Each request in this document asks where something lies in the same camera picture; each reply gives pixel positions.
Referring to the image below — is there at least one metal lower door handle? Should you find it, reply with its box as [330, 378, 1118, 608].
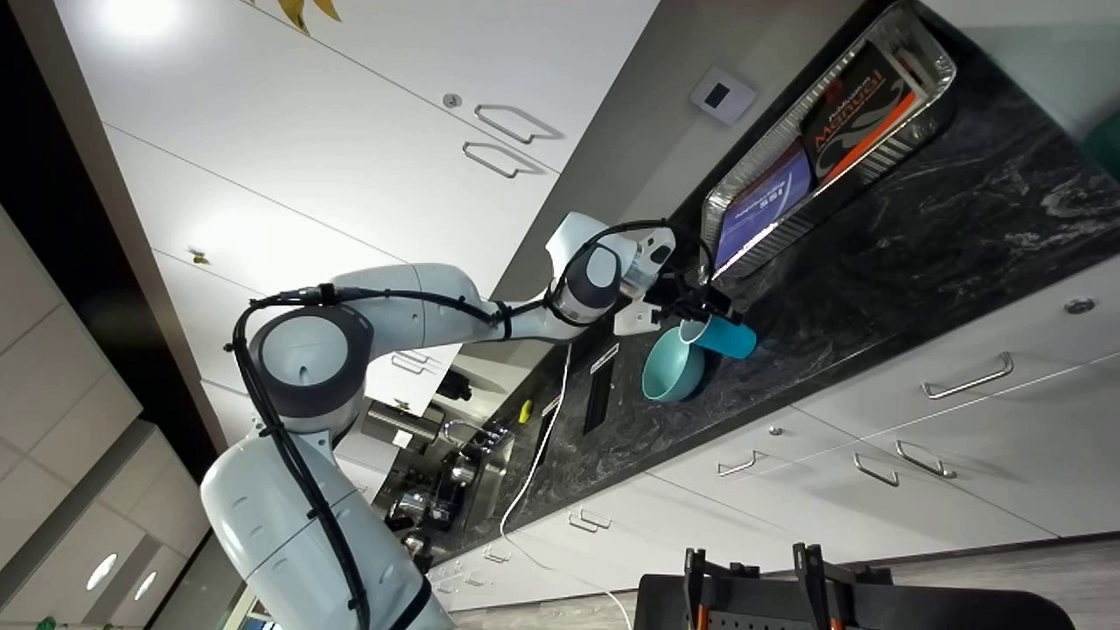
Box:
[892, 436, 958, 482]
[851, 453, 902, 491]

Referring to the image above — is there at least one black flat slab device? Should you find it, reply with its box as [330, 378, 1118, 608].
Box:
[579, 344, 625, 436]

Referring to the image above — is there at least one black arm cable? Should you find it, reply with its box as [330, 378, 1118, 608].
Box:
[229, 283, 519, 630]

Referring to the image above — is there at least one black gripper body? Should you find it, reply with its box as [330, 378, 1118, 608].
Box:
[647, 267, 713, 322]

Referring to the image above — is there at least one metal drawer handle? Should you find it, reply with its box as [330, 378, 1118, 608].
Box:
[568, 509, 617, 538]
[713, 449, 772, 479]
[921, 350, 1018, 407]

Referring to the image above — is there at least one green bowl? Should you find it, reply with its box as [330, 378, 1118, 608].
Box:
[638, 325, 712, 407]

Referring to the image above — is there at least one metal upper cabinet handle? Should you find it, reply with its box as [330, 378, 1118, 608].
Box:
[459, 138, 550, 182]
[474, 100, 568, 148]

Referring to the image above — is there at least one orange and black packet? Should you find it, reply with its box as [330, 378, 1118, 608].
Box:
[803, 37, 925, 184]

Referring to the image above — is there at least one yellow and black cabinet sticker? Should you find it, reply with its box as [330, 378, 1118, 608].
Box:
[277, 0, 345, 30]

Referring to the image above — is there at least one metal tray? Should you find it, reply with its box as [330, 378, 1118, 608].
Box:
[696, 3, 963, 289]

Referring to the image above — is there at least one green trash bin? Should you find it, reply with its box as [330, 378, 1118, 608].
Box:
[1086, 108, 1120, 182]

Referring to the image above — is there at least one purple packet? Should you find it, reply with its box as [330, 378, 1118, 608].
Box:
[712, 145, 815, 273]

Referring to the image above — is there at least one white power cable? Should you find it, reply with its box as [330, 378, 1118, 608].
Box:
[496, 344, 575, 538]

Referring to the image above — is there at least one small metal cabinet handle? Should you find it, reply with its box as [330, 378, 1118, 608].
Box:
[388, 345, 436, 378]

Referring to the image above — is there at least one orange and black clamp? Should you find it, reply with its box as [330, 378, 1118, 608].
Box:
[792, 538, 865, 630]
[680, 542, 719, 630]

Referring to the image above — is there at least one white wall plate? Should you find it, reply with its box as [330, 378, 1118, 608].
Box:
[690, 65, 759, 129]

